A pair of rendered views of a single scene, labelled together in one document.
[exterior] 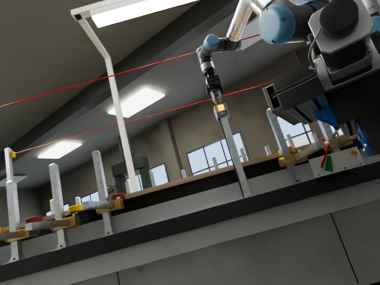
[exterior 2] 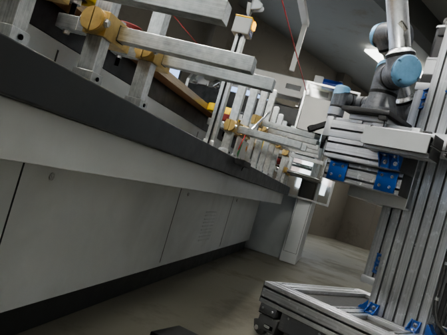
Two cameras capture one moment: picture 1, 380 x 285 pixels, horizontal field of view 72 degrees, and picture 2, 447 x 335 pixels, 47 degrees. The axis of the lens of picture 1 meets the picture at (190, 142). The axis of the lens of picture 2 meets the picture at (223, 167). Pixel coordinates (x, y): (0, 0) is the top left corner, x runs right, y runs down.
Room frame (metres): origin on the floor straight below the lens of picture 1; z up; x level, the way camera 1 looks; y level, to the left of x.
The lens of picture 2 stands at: (0.85, 1.69, 0.59)
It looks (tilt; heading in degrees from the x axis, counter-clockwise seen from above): 1 degrees up; 283
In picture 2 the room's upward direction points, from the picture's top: 16 degrees clockwise
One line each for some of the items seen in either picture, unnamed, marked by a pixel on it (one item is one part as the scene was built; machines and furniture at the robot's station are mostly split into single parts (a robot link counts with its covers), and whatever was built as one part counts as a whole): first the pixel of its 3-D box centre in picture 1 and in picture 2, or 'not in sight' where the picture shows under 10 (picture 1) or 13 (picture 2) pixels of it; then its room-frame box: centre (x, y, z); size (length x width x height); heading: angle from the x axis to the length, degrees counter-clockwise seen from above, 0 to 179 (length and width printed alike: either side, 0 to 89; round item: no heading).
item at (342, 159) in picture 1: (336, 162); (241, 150); (1.36, -0.70, 0.75); 0.26 x 0.01 x 0.10; 90
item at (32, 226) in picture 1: (57, 224); (151, 43); (1.29, 0.73, 0.82); 0.43 x 0.03 x 0.04; 0
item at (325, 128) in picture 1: (330, 139); (245, 125); (1.38, -0.73, 0.87); 0.03 x 0.03 x 0.48; 0
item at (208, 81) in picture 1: (211, 79); not in sight; (1.36, -0.22, 1.38); 0.09 x 0.08 x 0.12; 0
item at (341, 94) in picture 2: not in sight; (340, 97); (0.98, -0.77, 1.12); 0.09 x 0.08 x 0.11; 41
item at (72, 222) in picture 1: (65, 223); (106, 30); (1.39, 0.75, 0.82); 0.13 x 0.06 x 0.05; 90
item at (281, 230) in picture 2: not in sight; (247, 151); (1.91, -3.62, 0.95); 1.65 x 0.70 x 1.90; 0
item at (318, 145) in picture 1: (302, 155); (253, 133); (1.29, -0.52, 0.82); 0.43 x 0.03 x 0.04; 0
